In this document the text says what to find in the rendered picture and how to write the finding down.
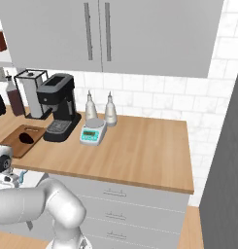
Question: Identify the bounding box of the light blue tool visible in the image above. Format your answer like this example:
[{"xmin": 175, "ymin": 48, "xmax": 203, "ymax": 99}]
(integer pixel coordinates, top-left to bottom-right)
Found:
[{"xmin": 18, "ymin": 169, "xmax": 28, "ymax": 185}]

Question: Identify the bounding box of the grey fridge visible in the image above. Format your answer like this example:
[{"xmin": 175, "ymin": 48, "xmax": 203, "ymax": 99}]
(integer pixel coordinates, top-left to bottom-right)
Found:
[{"xmin": 199, "ymin": 57, "xmax": 238, "ymax": 249}]

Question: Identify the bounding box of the white wall shelf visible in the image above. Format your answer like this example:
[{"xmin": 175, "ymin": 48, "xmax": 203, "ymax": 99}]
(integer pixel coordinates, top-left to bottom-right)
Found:
[{"xmin": 0, "ymin": 22, "xmax": 14, "ymax": 68}]

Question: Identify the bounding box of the grey cupboard door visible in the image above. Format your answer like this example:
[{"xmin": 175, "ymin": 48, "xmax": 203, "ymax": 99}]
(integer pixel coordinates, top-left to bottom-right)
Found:
[
  {"xmin": 98, "ymin": 0, "xmax": 225, "ymax": 79},
  {"xmin": 0, "ymin": 0, "xmax": 104, "ymax": 73}
]

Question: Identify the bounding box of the dark avocado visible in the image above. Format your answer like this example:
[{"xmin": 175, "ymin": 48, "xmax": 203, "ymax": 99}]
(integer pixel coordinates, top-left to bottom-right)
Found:
[{"xmin": 18, "ymin": 131, "xmax": 35, "ymax": 145}]

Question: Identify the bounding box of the wooden cutting board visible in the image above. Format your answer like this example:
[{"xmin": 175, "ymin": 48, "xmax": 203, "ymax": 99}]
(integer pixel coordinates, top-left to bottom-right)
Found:
[{"xmin": 0, "ymin": 124, "xmax": 48, "ymax": 160}]

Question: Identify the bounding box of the white and teal kitchen scale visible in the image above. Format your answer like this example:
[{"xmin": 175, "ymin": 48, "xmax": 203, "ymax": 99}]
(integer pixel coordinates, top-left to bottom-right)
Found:
[{"xmin": 79, "ymin": 118, "xmax": 108, "ymax": 147}]

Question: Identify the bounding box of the grey oil bottle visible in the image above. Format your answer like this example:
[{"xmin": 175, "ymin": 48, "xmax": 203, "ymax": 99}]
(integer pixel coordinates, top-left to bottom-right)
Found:
[
  {"xmin": 104, "ymin": 90, "xmax": 119, "ymax": 127},
  {"xmin": 85, "ymin": 89, "xmax": 99, "ymax": 123}
]

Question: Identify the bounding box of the grey drawer front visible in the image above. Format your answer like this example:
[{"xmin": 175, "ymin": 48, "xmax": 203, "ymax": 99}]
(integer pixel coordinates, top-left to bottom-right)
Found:
[
  {"xmin": 75, "ymin": 194, "xmax": 187, "ymax": 235},
  {"xmin": 48, "ymin": 173, "xmax": 191, "ymax": 214},
  {"xmin": 82, "ymin": 216, "xmax": 183, "ymax": 249}
]

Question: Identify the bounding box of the dark brown bottle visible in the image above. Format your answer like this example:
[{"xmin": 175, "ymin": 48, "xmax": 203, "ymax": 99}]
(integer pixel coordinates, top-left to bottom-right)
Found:
[{"xmin": 5, "ymin": 73, "xmax": 26, "ymax": 117}]

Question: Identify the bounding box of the grey drawer handle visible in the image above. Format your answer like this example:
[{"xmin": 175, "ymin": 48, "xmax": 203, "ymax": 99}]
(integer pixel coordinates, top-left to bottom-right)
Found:
[
  {"xmin": 105, "ymin": 211, "xmax": 127, "ymax": 222},
  {"xmin": 103, "ymin": 189, "xmax": 127, "ymax": 198},
  {"xmin": 106, "ymin": 231, "xmax": 127, "ymax": 241}
]

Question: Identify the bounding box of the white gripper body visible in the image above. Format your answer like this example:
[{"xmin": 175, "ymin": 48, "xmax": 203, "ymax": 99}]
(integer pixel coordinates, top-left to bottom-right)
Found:
[{"xmin": 0, "ymin": 172, "xmax": 21, "ymax": 191}]

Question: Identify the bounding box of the open white drawer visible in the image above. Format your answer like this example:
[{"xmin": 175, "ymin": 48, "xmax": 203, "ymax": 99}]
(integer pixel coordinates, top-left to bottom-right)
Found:
[{"xmin": 13, "ymin": 168, "xmax": 50, "ymax": 190}]

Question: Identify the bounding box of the grey cupboard door handle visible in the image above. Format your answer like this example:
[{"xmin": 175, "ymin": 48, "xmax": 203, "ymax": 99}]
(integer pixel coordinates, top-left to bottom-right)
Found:
[
  {"xmin": 83, "ymin": 2, "xmax": 94, "ymax": 61},
  {"xmin": 104, "ymin": 2, "xmax": 113, "ymax": 62}
]

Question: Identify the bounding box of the black coffee machine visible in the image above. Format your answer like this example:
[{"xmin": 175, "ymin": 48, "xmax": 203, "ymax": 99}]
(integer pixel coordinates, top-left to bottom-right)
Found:
[{"xmin": 36, "ymin": 73, "xmax": 83, "ymax": 143}]

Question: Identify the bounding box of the white roll in black frame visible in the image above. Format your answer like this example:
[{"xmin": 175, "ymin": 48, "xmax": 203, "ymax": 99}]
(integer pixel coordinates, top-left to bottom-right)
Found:
[{"xmin": 14, "ymin": 68, "xmax": 53, "ymax": 121}]

